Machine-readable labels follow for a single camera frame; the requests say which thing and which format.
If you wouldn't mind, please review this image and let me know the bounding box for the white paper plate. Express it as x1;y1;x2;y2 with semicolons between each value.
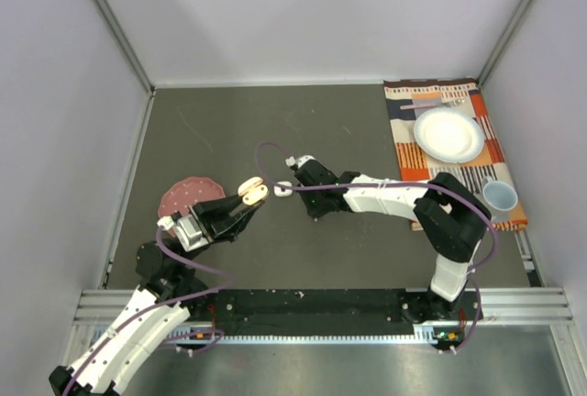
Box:
413;108;484;163

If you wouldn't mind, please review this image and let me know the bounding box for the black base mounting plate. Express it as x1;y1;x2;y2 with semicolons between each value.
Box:
197;289;481;336

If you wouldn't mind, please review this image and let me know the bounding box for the pink polka dot plate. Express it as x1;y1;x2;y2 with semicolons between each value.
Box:
158;176;226;218

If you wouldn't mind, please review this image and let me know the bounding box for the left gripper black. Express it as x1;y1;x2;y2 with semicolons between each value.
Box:
179;188;263;267

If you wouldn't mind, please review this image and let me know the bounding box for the patterned orange placemat cloth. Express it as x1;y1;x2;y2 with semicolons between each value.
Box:
382;76;529;232

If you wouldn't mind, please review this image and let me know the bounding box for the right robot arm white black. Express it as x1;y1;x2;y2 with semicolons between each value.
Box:
285;155;492;319

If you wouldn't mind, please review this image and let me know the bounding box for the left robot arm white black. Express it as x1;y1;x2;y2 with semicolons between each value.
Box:
49;194;264;395

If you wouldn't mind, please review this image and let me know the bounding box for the pink handled fork rear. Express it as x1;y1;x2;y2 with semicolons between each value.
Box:
400;98;466;111

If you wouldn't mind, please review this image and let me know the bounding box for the pink earbud charging case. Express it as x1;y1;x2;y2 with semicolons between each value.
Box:
238;176;269;206

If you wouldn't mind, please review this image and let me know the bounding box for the white earbud charging case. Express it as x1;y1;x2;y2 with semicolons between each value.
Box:
273;181;294;198

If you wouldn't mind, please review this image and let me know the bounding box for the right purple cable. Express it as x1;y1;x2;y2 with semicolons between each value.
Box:
254;140;500;354

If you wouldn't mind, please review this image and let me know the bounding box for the light blue cup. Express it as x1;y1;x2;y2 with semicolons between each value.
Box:
482;176;518;221

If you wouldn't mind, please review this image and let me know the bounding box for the purple cable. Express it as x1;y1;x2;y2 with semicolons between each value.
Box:
61;225;236;396
254;140;500;354

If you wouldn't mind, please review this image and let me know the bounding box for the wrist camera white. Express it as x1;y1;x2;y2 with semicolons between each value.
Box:
157;213;210;252
284;155;316;171

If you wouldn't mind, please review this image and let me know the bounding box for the right aluminium corner post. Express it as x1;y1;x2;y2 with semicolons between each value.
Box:
477;0;536;88

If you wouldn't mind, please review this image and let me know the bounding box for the aluminium corner post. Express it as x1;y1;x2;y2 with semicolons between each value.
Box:
477;0;536;88
92;0;155;94

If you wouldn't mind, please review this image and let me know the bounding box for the left aluminium corner post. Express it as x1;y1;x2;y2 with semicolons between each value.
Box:
92;0;155;94

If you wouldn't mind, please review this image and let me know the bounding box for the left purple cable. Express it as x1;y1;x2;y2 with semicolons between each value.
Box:
61;225;236;396

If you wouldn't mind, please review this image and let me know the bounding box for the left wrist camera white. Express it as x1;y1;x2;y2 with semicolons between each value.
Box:
157;213;210;252

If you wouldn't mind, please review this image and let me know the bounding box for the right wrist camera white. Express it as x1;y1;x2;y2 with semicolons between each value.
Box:
284;155;316;171

